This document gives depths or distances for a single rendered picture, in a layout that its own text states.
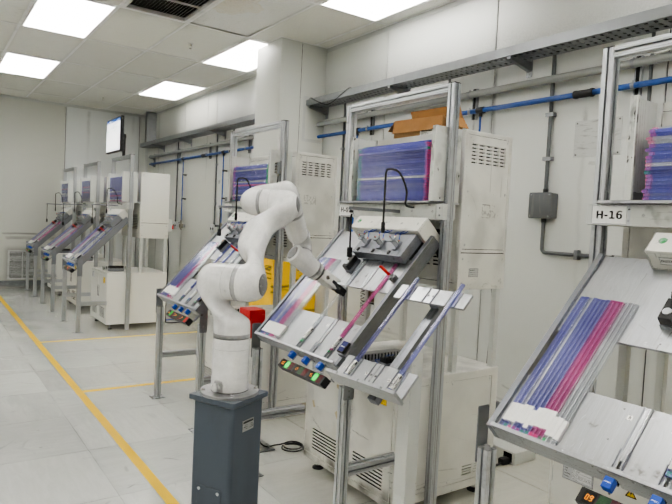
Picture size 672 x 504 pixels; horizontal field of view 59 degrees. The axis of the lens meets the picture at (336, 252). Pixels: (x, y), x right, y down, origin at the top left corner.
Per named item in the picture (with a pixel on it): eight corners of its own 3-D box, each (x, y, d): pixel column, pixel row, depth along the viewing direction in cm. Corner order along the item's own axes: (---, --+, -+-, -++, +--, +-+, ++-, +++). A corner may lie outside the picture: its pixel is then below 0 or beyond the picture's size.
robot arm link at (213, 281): (240, 341, 188) (243, 266, 187) (188, 335, 193) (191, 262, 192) (256, 335, 199) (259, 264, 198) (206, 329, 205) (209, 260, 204)
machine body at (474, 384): (388, 525, 254) (396, 381, 251) (302, 465, 311) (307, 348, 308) (490, 491, 291) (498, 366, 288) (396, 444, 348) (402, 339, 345)
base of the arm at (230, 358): (233, 404, 183) (236, 345, 182) (187, 393, 193) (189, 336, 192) (269, 391, 200) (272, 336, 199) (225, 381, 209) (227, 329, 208)
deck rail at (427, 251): (344, 375, 235) (336, 365, 232) (342, 373, 236) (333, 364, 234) (440, 245, 260) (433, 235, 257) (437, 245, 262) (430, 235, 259)
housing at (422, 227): (433, 253, 261) (417, 230, 254) (365, 246, 301) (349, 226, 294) (443, 240, 264) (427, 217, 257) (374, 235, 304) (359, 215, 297)
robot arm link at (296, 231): (281, 198, 250) (295, 252, 269) (280, 221, 238) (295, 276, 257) (302, 195, 249) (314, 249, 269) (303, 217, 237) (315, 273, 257)
